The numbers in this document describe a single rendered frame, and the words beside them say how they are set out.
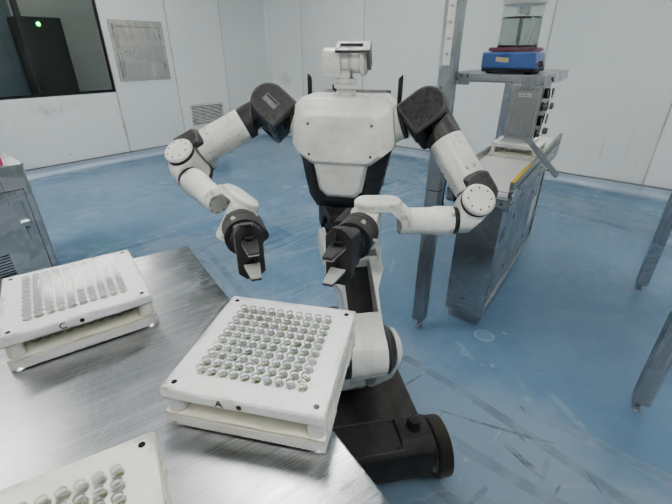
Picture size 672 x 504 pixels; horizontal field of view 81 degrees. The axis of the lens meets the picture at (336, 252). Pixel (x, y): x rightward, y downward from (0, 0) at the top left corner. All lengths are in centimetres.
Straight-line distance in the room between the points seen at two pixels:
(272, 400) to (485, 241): 161
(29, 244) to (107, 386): 221
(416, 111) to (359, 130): 15
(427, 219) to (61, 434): 79
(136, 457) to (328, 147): 79
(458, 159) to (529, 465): 115
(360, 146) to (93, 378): 76
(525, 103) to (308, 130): 93
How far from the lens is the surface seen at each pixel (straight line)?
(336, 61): 109
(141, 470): 56
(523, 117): 173
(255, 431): 62
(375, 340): 110
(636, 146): 504
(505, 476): 168
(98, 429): 73
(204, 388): 62
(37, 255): 298
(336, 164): 107
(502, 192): 182
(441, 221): 96
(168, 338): 85
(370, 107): 104
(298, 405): 57
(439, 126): 106
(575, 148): 511
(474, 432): 176
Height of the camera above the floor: 132
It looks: 27 degrees down
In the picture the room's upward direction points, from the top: straight up
